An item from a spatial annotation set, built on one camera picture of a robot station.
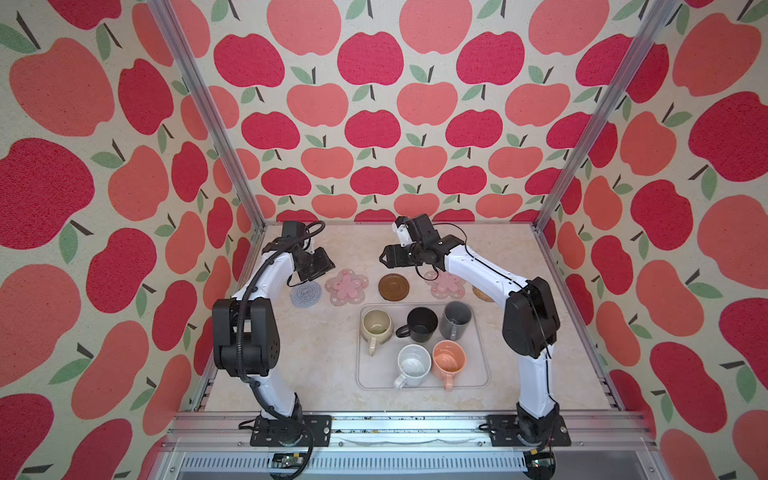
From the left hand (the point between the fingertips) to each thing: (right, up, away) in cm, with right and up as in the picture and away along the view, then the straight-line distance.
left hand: (335, 267), depth 92 cm
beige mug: (+13, -18, -2) cm, 23 cm away
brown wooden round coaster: (+19, -7, +9) cm, 22 cm away
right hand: (+19, +4, -1) cm, 19 cm away
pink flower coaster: (+2, -8, +9) cm, 12 cm away
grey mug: (+37, -16, -2) cm, 41 cm away
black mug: (+27, -17, -4) cm, 32 cm away
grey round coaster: (-11, -10, +8) cm, 17 cm away
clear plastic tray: (+20, -21, -13) cm, 31 cm away
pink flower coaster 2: (+37, -7, +11) cm, 39 cm away
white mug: (+24, -27, -9) cm, 37 cm away
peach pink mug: (+34, -26, -9) cm, 44 cm away
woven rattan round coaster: (+35, -4, -31) cm, 47 cm away
